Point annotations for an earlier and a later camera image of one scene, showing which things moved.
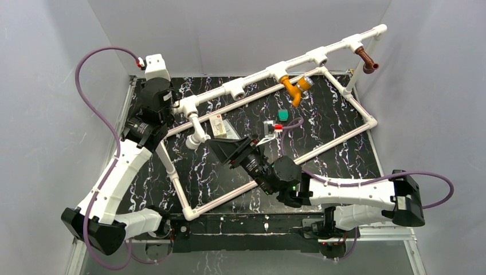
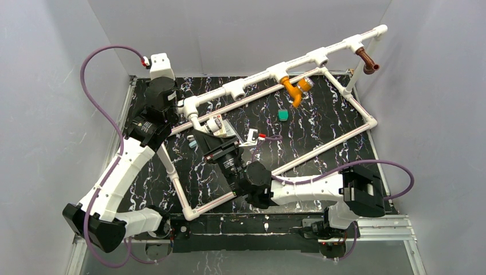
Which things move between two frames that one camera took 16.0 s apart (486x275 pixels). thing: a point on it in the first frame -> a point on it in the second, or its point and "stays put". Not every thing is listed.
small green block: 282,115 stays put
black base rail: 209,232 stays put
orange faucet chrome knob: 304,83 stays put
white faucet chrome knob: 198,137 -> 214,124
